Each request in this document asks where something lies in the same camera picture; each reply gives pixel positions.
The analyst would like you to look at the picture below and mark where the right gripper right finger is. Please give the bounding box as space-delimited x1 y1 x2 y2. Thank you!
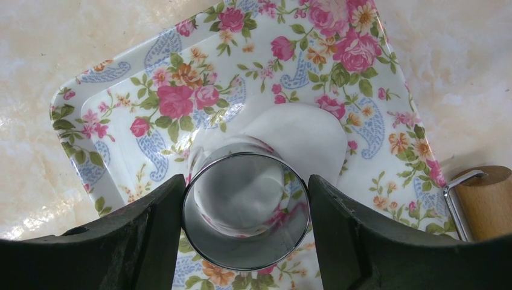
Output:
308 175 511 289

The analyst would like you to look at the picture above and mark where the wooden dough roller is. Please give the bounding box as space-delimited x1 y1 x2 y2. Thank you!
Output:
443 165 511 242

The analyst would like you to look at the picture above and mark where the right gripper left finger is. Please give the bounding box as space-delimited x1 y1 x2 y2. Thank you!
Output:
1 175 185 289

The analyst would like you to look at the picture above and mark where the white dough ball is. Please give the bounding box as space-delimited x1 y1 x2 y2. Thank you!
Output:
188 103 348 185

